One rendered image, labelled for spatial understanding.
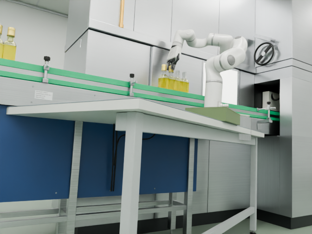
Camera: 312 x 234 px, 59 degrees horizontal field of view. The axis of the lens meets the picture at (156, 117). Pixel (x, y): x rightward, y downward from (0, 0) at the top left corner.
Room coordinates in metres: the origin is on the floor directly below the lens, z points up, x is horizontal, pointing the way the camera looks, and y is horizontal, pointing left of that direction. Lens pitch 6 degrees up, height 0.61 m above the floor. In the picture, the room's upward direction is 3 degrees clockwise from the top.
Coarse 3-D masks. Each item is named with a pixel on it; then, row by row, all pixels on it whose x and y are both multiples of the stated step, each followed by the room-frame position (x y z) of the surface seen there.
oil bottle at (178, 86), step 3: (177, 78) 1.86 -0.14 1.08; (180, 78) 1.87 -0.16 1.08; (177, 81) 1.86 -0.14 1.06; (180, 81) 1.87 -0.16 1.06; (177, 84) 1.86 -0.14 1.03; (180, 84) 1.87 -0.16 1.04; (177, 87) 1.86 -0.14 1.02; (180, 87) 1.87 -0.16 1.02; (177, 90) 1.86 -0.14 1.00; (180, 90) 1.87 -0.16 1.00
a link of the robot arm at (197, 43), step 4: (208, 36) 1.78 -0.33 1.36; (212, 36) 1.77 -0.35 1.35; (196, 40) 1.90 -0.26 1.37; (200, 40) 1.90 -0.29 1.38; (204, 40) 1.87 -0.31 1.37; (208, 40) 1.78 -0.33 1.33; (212, 40) 1.77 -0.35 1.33; (188, 44) 1.90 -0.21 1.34; (192, 44) 1.89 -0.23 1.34; (196, 44) 1.91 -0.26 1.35; (200, 44) 1.89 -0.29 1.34; (204, 44) 1.85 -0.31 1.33; (208, 44) 1.81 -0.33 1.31; (212, 44) 1.79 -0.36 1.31
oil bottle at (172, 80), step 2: (168, 76) 1.85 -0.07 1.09; (170, 76) 1.83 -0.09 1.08; (172, 76) 1.84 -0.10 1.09; (170, 78) 1.82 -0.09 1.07; (172, 78) 1.83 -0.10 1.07; (174, 78) 1.84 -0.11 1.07; (170, 80) 1.82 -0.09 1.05; (172, 80) 1.83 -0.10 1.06; (174, 80) 1.84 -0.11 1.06; (170, 82) 1.83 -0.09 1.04; (172, 82) 1.83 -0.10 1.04; (174, 82) 1.84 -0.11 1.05; (170, 84) 1.83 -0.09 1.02; (172, 84) 1.83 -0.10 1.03; (174, 84) 1.84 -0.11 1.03; (170, 86) 1.83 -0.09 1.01; (172, 86) 1.83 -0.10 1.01; (174, 86) 1.84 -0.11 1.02; (170, 88) 1.83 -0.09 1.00; (172, 88) 1.83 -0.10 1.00; (174, 88) 1.84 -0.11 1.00
